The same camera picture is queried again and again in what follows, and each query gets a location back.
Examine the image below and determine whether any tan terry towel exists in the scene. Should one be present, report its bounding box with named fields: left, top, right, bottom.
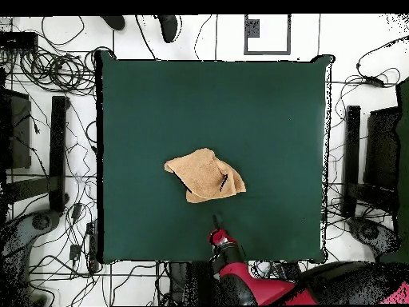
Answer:
left=164, top=147, right=247, bottom=204

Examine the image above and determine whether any dark green table cloth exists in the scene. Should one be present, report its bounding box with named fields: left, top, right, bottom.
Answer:
left=95, top=50, right=335, bottom=265

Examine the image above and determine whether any black power strip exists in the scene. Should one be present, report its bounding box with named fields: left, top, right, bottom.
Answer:
left=85, top=220, right=100, bottom=273

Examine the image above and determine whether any grey caster base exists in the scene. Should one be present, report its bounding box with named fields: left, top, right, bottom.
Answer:
left=347, top=217, right=400, bottom=257
left=0, top=209, right=62, bottom=306

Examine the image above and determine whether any black T-shaped stand base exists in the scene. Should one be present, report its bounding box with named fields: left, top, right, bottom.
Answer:
left=6, top=95, right=70, bottom=213
left=340, top=105, right=397, bottom=218

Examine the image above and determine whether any black square case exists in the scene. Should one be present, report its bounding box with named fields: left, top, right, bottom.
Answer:
left=0, top=89, right=33, bottom=170
left=363, top=106, right=400, bottom=193

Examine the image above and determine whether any person's black shoe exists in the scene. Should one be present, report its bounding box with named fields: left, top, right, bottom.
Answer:
left=157, top=14, right=179, bottom=43
left=101, top=14, right=126, bottom=31

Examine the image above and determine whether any black electronics box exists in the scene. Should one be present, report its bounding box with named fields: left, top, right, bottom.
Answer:
left=0, top=31, right=39, bottom=50

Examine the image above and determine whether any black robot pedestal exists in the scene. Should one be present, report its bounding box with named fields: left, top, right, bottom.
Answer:
left=167, top=261, right=218, bottom=306

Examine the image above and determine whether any tangled black cable bundle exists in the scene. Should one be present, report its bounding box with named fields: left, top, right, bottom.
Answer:
left=0, top=15, right=97, bottom=97

